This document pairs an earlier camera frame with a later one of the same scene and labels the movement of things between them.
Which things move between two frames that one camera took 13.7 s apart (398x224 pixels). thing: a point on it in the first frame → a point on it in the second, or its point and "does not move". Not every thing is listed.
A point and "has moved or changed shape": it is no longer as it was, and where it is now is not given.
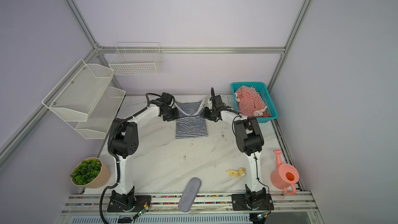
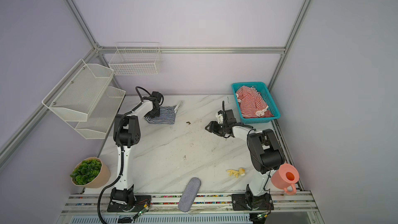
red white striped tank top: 250,102 does not move
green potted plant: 91,172 does not move
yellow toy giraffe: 241,171 does not move
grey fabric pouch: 189,194 does not move
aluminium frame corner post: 71,1 does not move
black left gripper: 175,116 → 156,114
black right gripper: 203,114 → 211,127
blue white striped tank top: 190,123 has moved or changed shape
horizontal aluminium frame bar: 156,49 does not move
